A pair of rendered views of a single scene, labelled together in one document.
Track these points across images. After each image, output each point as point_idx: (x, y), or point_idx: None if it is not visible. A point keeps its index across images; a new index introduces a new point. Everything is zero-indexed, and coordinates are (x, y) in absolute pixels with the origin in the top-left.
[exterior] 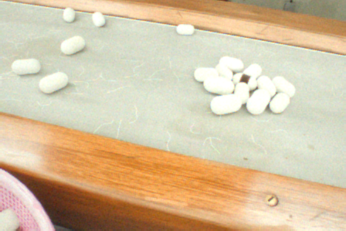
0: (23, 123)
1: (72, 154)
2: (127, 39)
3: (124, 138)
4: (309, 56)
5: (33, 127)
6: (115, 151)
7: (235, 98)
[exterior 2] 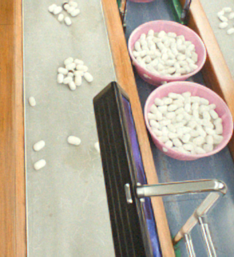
0: None
1: (131, 102)
2: (50, 126)
3: None
4: (31, 51)
5: None
6: None
7: (87, 73)
